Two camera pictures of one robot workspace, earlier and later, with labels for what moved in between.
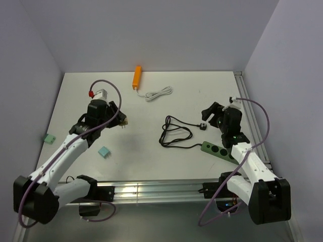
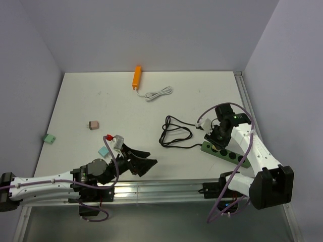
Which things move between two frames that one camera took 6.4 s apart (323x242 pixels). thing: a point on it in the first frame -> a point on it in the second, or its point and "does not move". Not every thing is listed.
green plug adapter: (49, 139) does not move
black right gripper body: (220, 124) -> (218, 137)
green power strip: (218, 151) does not move
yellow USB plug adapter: (124, 122) -> (214, 147)
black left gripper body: (111, 112) -> (123, 164)
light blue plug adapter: (104, 152) does not move
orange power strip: (137, 79) does not move
